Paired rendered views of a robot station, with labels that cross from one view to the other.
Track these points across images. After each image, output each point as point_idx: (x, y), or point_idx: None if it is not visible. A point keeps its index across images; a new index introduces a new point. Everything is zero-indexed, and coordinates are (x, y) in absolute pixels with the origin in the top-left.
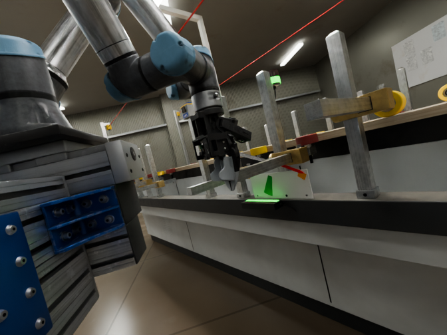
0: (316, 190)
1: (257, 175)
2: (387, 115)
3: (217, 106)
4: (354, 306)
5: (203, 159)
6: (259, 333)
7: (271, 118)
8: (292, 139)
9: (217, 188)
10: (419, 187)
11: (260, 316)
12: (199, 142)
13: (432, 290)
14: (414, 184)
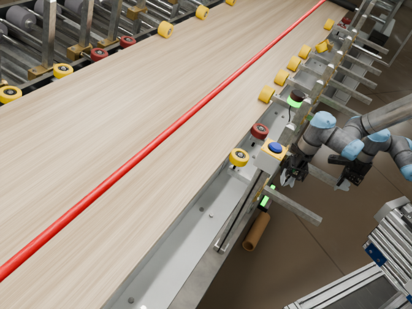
0: (225, 162)
1: (269, 178)
2: (268, 102)
3: (363, 152)
4: None
5: (354, 184)
6: (198, 306)
7: (295, 132)
8: (194, 122)
9: (147, 255)
10: (250, 132)
11: None
12: (358, 176)
13: None
14: (250, 132)
